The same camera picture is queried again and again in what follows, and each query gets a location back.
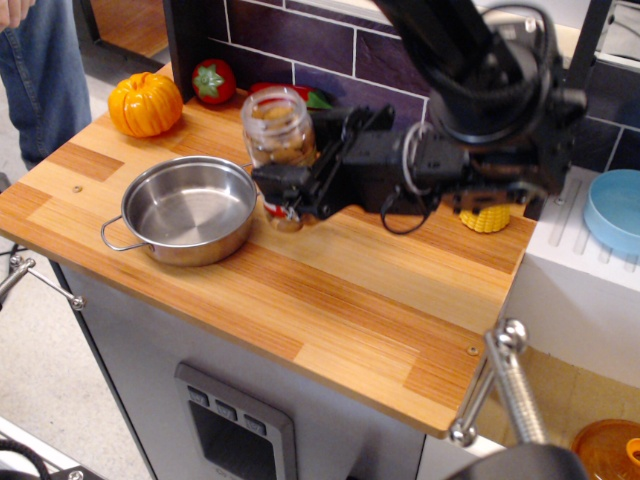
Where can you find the bystander hand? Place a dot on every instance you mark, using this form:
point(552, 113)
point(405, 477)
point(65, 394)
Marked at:
point(14, 12)

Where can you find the yellow toy corn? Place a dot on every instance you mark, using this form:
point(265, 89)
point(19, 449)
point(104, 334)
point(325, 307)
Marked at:
point(486, 221)

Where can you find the bystander blue jeans leg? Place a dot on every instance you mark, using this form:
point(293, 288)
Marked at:
point(44, 79)

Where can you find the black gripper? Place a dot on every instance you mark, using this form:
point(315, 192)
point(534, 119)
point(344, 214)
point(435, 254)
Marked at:
point(365, 162)

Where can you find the right metal clamp screw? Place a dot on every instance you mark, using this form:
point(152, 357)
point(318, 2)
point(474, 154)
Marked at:
point(500, 370)

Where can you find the grey toy kitchen cabinet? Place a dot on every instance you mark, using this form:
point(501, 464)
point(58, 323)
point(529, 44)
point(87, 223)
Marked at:
point(201, 407)

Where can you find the red toy tomato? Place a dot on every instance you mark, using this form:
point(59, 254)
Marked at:
point(213, 81)

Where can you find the red toy chili pepper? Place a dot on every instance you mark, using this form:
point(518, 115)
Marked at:
point(314, 98)

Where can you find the orange toy pumpkin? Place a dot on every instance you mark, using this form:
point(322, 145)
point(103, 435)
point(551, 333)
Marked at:
point(145, 105)

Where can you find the orange plastic lid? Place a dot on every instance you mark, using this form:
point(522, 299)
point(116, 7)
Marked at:
point(609, 449)

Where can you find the light blue plastic bowl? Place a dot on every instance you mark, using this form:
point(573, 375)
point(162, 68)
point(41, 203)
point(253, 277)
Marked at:
point(611, 212)

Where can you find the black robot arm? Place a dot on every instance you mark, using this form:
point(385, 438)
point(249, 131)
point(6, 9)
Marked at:
point(499, 131)

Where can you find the clear plastic almond jar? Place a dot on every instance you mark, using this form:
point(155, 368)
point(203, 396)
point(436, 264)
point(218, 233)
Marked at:
point(278, 128)

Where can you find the stainless steel pot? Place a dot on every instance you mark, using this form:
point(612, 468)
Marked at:
point(189, 212)

